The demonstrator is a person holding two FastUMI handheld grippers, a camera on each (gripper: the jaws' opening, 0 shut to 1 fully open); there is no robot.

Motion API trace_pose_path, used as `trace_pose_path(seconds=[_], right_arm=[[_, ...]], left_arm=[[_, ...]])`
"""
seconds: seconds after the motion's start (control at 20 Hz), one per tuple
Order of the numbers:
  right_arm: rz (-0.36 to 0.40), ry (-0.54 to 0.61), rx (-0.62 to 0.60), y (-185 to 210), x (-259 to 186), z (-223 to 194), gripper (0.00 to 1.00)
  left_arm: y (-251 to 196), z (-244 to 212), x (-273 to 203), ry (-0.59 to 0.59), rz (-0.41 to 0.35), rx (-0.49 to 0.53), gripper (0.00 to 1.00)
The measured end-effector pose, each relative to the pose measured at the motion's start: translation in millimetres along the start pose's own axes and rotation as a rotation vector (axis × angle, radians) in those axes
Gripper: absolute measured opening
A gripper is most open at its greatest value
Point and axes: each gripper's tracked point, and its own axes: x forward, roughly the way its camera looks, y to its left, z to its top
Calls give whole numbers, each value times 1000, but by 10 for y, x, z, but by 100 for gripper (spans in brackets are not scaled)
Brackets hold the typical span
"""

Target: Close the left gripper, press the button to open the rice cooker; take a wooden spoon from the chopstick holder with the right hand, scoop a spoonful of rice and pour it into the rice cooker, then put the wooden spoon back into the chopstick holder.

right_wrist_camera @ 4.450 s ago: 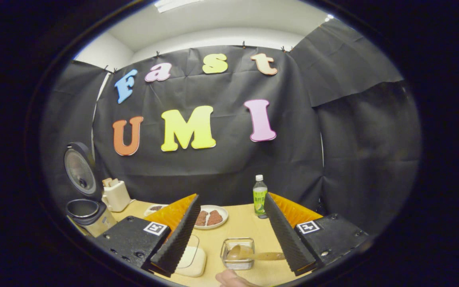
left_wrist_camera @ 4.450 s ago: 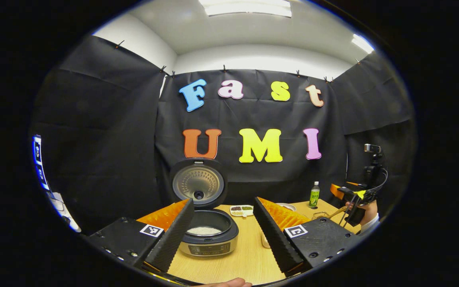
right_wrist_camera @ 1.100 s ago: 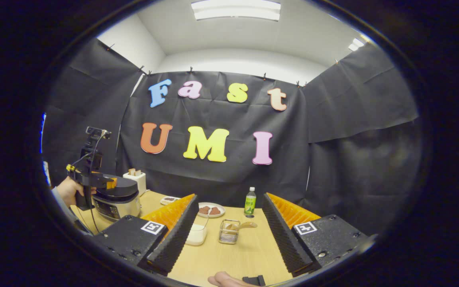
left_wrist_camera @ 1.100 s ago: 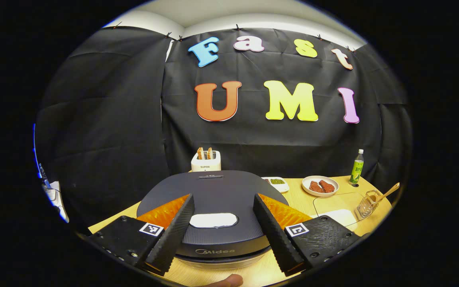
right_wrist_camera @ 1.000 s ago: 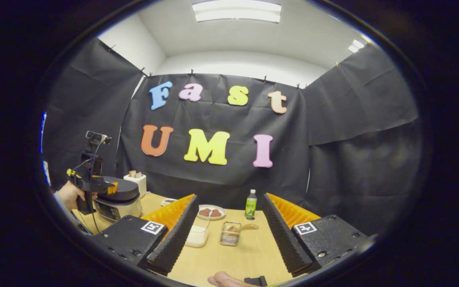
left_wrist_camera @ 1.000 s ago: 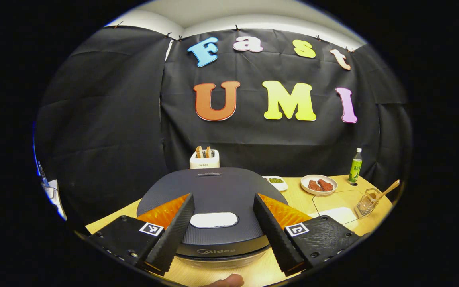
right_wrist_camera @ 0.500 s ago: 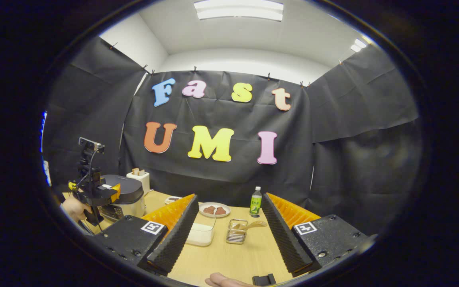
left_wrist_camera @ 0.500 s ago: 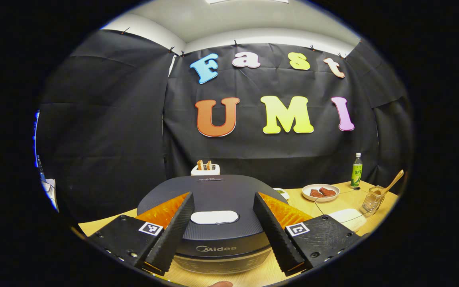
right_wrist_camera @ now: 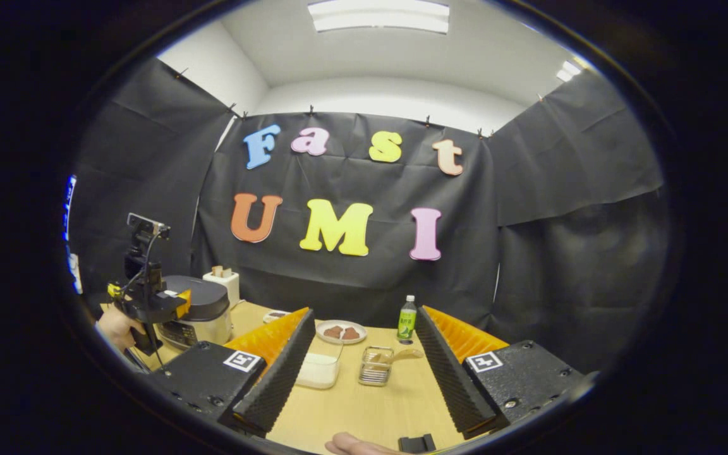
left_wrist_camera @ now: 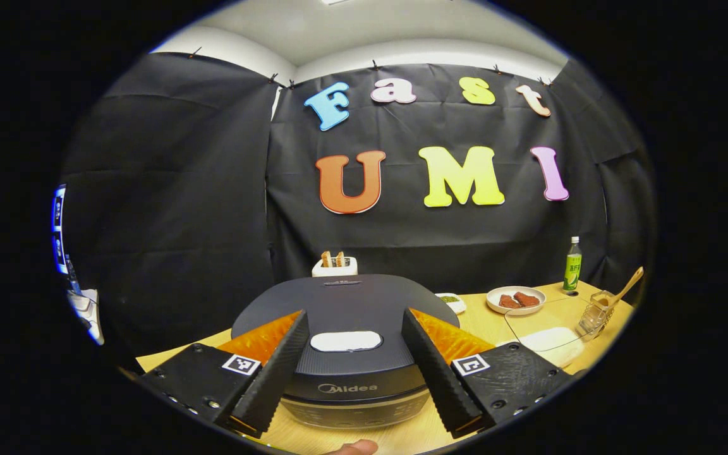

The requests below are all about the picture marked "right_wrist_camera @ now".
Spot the wooden spoon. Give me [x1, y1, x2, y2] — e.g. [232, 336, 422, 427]
[367, 349, 425, 367]

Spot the black rice cooker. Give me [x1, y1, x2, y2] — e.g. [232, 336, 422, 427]
[159, 275, 233, 351]

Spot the green tea bottle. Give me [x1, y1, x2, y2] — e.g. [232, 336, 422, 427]
[397, 295, 418, 344]

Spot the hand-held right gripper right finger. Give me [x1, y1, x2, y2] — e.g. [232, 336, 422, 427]
[415, 306, 587, 440]

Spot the blue and white banner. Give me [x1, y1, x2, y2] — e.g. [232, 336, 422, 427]
[63, 176, 83, 294]

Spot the large ceiling light panel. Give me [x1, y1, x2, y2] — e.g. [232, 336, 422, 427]
[307, 0, 451, 34]

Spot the white round plate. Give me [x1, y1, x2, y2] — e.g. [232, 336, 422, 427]
[315, 320, 368, 345]

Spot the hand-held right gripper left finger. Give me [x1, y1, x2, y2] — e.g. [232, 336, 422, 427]
[148, 308, 316, 438]

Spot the clear rice container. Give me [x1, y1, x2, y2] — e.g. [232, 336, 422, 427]
[294, 341, 344, 390]

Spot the metal wire chopstick holder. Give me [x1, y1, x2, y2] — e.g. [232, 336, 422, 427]
[358, 346, 394, 387]

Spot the white toaster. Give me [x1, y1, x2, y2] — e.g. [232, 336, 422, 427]
[203, 265, 240, 308]

